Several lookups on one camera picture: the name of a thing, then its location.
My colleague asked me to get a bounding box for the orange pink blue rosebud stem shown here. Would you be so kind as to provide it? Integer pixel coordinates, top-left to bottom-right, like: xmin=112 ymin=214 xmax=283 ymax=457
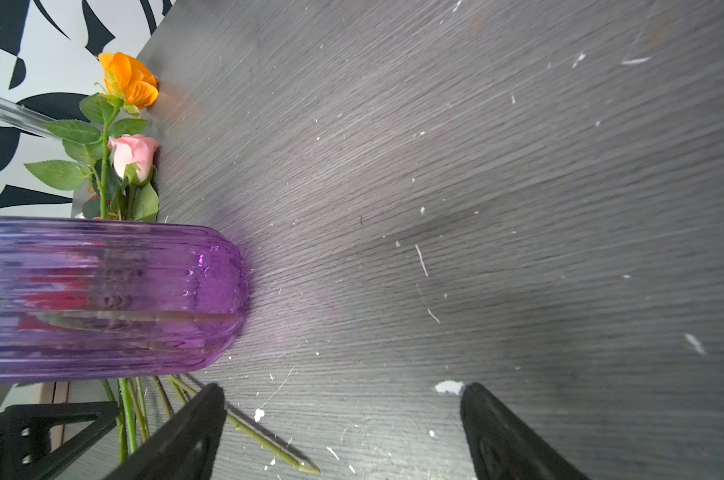
xmin=25 ymin=52 xmax=160 ymax=222

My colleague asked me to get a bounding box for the purple ribbed glass vase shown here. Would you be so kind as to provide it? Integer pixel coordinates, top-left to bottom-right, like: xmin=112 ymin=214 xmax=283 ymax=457
xmin=0 ymin=217 xmax=249 ymax=383

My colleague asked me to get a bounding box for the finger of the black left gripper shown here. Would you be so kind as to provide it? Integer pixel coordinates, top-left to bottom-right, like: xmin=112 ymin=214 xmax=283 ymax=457
xmin=0 ymin=402 xmax=119 ymax=480

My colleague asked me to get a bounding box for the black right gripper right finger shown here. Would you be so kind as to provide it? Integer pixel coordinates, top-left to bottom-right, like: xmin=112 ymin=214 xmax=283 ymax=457
xmin=460 ymin=383 xmax=587 ymax=480

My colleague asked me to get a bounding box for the aluminium frame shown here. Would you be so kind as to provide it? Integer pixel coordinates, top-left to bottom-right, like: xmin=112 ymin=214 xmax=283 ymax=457
xmin=0 ymin=98 xmax=57 ymax=140

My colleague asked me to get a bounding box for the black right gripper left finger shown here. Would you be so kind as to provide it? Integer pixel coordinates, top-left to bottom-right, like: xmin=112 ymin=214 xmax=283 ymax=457
xmin=108 ymin=384 xmax=226 ymax=480

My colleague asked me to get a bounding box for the pink rectangular block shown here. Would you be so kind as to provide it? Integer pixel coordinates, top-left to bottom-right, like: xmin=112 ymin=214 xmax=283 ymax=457
xmin=37 ymin=381 xmax=70 ymax=404

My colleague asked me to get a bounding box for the white and peach rosebud stem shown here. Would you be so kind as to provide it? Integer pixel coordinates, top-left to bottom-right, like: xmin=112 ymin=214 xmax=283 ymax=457
xmin=101 ymin=375 xmax=321 ymax=476

